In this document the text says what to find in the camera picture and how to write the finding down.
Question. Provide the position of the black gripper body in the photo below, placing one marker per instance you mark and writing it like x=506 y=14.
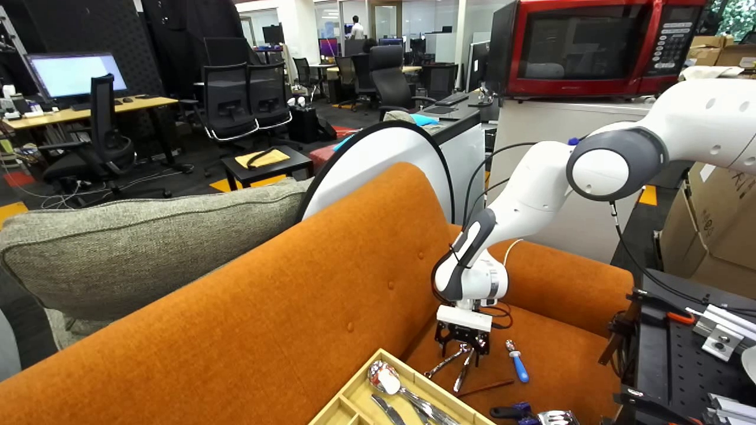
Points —
x=475 y=338

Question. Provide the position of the silver spoon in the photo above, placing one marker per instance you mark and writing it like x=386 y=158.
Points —
x=460 y=355
x=460 y=381

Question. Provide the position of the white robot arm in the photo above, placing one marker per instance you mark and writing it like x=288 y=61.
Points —
x=713 y=120

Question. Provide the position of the orange fabric sofa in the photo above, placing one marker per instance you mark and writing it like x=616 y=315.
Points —
x=270 y=335

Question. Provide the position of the brown chopstick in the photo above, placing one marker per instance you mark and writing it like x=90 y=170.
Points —
x=488 y=388

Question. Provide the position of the wooden cutlery tray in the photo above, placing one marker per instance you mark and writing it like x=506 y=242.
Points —
x=390 y=392

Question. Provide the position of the white cabinet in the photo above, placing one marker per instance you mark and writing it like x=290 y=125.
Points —
x=582 y=227

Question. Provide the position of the black mounting plate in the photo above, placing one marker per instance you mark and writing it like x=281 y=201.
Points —
x=669 y=375

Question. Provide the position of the small black side table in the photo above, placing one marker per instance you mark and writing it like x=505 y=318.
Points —
x=247 y=168

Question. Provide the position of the cardboard box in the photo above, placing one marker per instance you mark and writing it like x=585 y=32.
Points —
x=711 y=233

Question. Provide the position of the red microwave oven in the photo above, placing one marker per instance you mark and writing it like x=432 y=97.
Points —
x=590 y=48

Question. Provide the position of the black mesh chair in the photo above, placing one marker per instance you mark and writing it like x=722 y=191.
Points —
x=229 y=103

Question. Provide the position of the grey cushion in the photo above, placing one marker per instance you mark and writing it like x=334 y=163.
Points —
x=108 y=261

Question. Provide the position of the wooden desk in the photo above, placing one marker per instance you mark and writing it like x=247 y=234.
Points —
x=84 y=113

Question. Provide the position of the black office chair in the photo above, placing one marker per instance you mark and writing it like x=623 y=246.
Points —
x=108 y=154

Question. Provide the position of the computer monitor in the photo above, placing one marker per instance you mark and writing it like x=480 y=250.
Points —
x=70 y=73

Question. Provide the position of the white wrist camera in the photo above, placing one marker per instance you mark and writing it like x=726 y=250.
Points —
x=464 y=318

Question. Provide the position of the blue handled utensil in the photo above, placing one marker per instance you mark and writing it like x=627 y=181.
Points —
x=518 y=365

